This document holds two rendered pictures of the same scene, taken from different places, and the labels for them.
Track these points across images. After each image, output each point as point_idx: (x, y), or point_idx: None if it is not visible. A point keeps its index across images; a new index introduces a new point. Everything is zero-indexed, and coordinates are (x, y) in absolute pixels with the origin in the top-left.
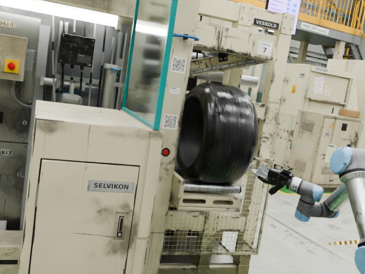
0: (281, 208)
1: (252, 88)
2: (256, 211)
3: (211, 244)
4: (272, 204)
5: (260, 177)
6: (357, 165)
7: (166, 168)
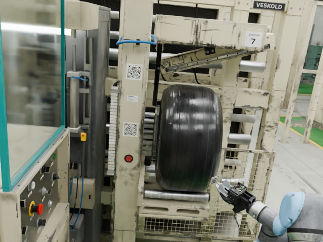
0: (319, 170)
1: (300, 53)
2: (260, 197)
3: (212, 223)
4: (312, 164)
5: (221, 194)
6: (308, 224)
7: (130, 174)
